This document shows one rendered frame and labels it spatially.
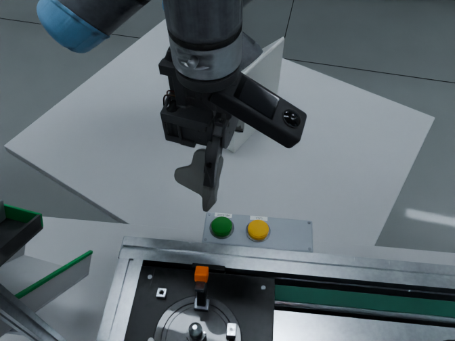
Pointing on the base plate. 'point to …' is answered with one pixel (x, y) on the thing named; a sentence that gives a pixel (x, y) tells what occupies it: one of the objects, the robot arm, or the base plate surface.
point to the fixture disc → (177, 310)
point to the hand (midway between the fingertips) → (227, 170)
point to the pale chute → (40, 279)
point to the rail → (299, 267)
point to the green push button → (221, 226)
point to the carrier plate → (139, 311)
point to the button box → (298, 239)
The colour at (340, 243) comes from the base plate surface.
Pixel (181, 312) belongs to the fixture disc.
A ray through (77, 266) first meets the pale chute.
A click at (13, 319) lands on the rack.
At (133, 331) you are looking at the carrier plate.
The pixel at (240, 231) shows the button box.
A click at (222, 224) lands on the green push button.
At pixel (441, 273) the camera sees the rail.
